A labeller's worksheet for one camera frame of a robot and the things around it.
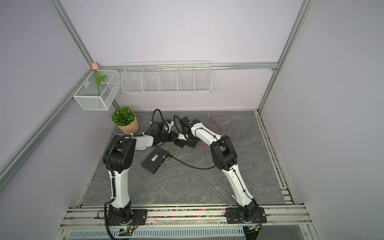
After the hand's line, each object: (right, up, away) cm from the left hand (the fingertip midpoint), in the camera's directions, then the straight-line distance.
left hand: (181, 136), depth 101 cm
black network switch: (-15, -14, -10) cm, 23 cm away
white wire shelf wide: (-9, +39, -3) cm, 41 cm away
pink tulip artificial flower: (-50, +36, -10) cm, 62 cm away
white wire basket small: (-49, +24, -20) cm, 58 cm away
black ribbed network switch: (-1, -4, -2) cm, 5 cm away
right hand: (+9, -4, -1) cm, 10 cm away
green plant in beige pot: (-36, +12, -3) cm, 38 cm away
